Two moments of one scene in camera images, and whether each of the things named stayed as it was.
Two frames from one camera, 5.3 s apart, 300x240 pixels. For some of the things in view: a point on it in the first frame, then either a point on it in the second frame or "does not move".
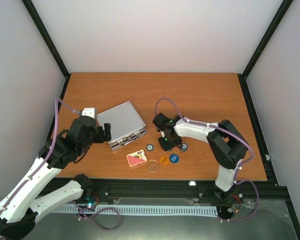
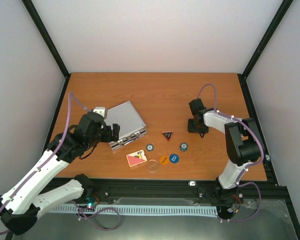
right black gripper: x=166 y=147 to x=191 y=129
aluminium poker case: x=127 y=125 does not move
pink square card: x=136 y=158 does not move
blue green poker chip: x=150 y=147 does not move
